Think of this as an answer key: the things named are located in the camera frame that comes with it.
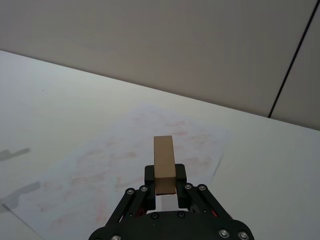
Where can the tan wooden rectangular block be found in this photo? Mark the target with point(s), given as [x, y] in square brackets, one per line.
[163, 160]

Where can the white paper sheet red print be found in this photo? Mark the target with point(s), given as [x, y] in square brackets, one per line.
[87, 162]

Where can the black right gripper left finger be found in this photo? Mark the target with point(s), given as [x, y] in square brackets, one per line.
[150, 185]

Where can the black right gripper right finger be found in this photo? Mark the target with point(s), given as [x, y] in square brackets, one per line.
[181, 185]

